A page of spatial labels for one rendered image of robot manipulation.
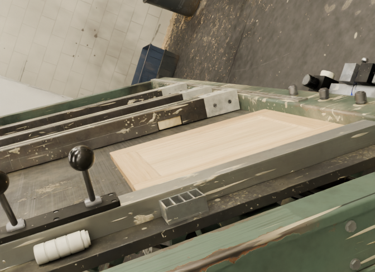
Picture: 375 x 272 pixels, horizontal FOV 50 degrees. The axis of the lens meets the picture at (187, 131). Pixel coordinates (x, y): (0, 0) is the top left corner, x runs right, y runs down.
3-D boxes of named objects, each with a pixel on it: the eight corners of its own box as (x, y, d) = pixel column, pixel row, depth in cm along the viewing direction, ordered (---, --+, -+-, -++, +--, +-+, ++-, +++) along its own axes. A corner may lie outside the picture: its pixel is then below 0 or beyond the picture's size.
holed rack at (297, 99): (307, 100, 108) (307, 97, 108) (298, 102, 107) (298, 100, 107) (154, 79, 262) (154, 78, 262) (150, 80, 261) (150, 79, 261)
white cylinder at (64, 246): (38, 269, 58) (92, 250, 60) (32, 251, 57) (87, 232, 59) (38, 260, 61) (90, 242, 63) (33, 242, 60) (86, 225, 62)
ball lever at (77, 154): (109, 212, 65) (95, 153, 56) (85, 219, 64) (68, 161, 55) (103, 195, 68) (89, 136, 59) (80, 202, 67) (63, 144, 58)
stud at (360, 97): (369, 103, 91) (368, 90, 90) (360, 106, 90) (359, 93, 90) (361, 102, 93) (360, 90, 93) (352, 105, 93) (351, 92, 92)
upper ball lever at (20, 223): (32, 237, 62) (5, 178, 53) (6, 245, 61) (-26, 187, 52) (29, 218, 64) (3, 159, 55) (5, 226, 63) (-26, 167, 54)
